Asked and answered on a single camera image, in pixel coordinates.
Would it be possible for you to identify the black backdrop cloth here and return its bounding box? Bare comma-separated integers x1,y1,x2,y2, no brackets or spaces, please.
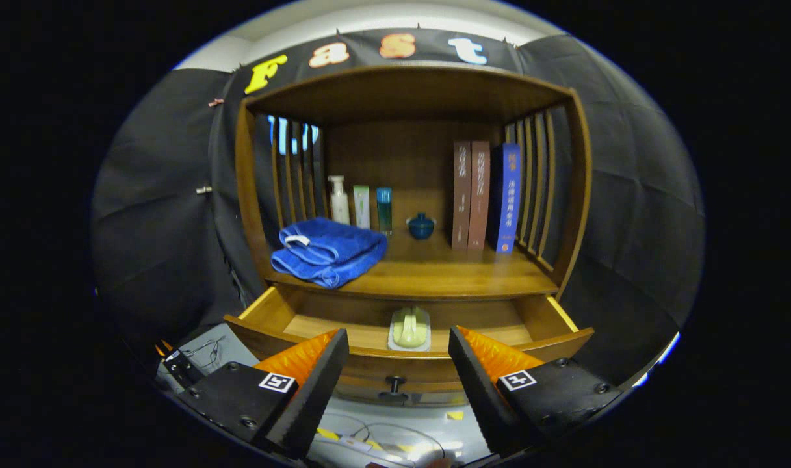
90,29,707,391

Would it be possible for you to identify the white pump bottle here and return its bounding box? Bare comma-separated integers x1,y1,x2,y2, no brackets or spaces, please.
327,175,351,226

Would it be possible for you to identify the small blue lidded bowl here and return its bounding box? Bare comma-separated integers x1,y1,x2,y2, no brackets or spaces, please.
406,212,436,241

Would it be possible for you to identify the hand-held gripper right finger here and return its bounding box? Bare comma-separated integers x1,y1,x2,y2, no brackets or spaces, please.
448,326,623,457

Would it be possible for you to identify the green soap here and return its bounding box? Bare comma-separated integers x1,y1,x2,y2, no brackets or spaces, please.
387,306,432,352

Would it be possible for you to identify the pale green tube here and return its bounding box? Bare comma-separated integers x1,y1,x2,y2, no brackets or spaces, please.
353,185,372,230

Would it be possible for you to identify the wooden cabinet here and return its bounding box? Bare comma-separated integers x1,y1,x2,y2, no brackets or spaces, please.
223,62,595,407

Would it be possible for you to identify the dark brown book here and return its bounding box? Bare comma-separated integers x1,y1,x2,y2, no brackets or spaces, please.
452,141,473,252

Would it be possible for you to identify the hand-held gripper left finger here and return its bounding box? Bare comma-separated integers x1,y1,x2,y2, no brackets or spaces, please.
177,328,350,459

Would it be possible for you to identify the folded blue towel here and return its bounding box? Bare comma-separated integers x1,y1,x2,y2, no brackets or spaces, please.
270,217,389,289

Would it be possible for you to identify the blue book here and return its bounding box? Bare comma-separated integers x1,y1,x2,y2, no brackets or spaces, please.
491,142,523,254

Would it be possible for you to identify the black floor cable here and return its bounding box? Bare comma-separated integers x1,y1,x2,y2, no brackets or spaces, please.
320,416,448,465

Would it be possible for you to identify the wooden countertop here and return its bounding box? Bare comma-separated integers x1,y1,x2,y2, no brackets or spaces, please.
265,227,560,301

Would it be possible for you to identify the teal bottle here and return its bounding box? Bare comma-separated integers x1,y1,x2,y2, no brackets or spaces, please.
376,187,393,236

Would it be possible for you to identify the black floor device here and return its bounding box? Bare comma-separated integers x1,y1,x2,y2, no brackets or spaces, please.
155,341,207,391

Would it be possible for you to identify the reddish brown book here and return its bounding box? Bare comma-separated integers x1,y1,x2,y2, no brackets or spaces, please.
468,140,492,252

